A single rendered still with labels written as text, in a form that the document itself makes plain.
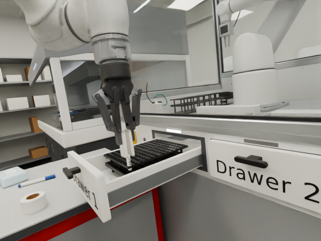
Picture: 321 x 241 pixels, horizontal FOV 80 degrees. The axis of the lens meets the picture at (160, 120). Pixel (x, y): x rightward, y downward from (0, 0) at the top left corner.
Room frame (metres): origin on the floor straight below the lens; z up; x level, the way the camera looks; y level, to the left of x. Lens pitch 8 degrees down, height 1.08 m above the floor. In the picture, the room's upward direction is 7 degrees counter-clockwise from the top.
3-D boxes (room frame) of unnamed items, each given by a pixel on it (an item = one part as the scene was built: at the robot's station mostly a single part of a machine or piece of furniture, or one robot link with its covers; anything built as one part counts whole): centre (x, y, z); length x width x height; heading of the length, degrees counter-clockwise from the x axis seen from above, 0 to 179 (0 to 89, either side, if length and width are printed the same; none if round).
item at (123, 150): (0.49, 0.10, 0.96); 0.03 x 0.01 x 0.07; 36
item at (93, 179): (0.50, 0.22, 0.87); 0.29 x 0.02 x 0.11; 36
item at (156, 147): (0.62, 0.06, 0.87); 0.22 x 0.18 x 0.06; 126
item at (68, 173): (0.49, 0.25, 0.91); 0.07 x 0.04 x 0.01; 36
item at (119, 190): (0.62, 0.05, 0.86); 0.40 x 0.26 x 0.06; 126
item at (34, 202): (0.59, 0.44, 0.78); 0.07 x 0.07 x 0.04
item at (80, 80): (2.28, 0.69, 1.13); 1.78 x 1.14 x 0.45; 36
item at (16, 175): (0.86, 0.72, 0.78); 0.15 x 0.10 x 0.04; 49
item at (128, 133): (0.50, 0.09, 0.96); 0.03 x 0.01 x 0.07; 36
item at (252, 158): (0.42, -0.20, 0.91); 0.07 x 0.04 x 0.01; 36
